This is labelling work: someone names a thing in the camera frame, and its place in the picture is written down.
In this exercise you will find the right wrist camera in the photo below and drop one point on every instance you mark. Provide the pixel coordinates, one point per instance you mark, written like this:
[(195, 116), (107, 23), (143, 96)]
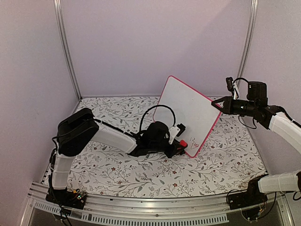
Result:
[(232, 87)]

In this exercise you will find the red whiteboard eraser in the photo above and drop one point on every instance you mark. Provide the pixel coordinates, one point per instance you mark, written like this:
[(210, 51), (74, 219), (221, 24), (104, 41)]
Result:
[(183, 143)]

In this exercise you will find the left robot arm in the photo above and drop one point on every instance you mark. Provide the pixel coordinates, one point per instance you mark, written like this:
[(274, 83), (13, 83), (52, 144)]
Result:
[(75, 132)]

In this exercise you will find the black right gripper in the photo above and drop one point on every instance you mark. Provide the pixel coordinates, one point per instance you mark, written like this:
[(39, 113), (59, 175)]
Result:
[(227, 107)]

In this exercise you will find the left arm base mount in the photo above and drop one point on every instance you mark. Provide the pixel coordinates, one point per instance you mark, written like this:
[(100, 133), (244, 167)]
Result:
[(74, 199)]

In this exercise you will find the left aluminium frame post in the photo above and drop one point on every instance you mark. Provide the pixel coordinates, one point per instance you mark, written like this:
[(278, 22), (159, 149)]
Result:
[(65, 46)]

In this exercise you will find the floral patterned table mat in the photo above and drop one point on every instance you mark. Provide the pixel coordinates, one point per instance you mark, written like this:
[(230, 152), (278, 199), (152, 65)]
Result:
[(227, 161)]

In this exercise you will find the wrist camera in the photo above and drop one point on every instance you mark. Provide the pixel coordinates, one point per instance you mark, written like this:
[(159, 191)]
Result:
[(232, 87), (175, 131)]

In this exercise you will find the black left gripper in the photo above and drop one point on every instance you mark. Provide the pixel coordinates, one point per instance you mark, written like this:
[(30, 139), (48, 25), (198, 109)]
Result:
[(172, 151)]

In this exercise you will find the aluminium frame post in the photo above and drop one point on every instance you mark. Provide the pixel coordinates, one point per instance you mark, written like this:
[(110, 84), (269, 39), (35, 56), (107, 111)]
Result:
[(65, 46), (248, 41)]

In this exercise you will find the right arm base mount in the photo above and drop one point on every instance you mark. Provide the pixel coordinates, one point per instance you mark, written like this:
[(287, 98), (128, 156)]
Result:
[(244, 200)]

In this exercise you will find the pink framed whiteboard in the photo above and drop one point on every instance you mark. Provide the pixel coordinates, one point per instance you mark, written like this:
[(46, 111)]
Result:
[(193, 110)]

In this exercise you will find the front aluminium rail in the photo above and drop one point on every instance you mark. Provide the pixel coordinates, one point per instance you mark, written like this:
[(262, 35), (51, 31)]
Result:
[(100, 210)]

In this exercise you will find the right aluminium frame post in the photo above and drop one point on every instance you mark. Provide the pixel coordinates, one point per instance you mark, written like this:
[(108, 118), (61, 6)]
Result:
[(248, 41)]

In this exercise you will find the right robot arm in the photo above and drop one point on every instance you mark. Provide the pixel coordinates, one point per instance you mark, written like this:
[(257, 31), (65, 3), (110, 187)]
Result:
[(271, 117)]

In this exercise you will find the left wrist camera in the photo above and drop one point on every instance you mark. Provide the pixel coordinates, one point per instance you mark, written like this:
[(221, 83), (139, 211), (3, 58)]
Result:
[(175, 131)]

